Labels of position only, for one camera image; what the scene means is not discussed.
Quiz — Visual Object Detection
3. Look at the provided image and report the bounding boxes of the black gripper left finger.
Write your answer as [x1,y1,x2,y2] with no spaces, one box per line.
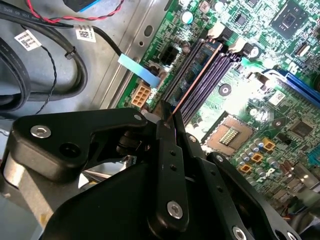
[12,100,190,230]

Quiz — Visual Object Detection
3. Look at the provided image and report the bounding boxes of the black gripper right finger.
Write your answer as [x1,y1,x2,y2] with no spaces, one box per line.
[174,111,302,240]

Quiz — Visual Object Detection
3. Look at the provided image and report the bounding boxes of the RAM stick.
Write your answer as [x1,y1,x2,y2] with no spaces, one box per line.
[171,39,224,118]

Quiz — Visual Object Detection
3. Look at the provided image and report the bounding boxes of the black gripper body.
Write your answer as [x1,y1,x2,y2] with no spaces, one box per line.
[41,163,221,240]

